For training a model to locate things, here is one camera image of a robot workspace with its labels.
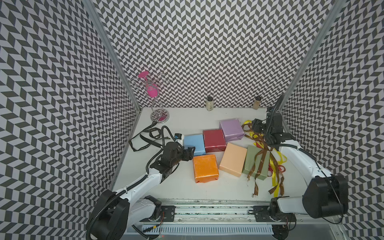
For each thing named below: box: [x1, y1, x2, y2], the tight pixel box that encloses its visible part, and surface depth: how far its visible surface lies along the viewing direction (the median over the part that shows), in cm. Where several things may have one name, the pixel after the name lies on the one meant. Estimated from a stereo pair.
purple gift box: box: [219, 118, 245, 142], surface depth 100 cm
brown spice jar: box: [252, 96, 262, 110], surface depth 115 cm
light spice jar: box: [206, 96, 214, 112], surface depth 117 cm
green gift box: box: [242, 145, 271, 181], surface depth 86 cm
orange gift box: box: [193, 154, 219, 183], surface depth 83 cm
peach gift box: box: [219, 142, 248, 178], surface depth 88 cm
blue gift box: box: [183, 134, 206, 156], surface depth 93 cm
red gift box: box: [202, 129, 227, 153], surface depth 95 cm
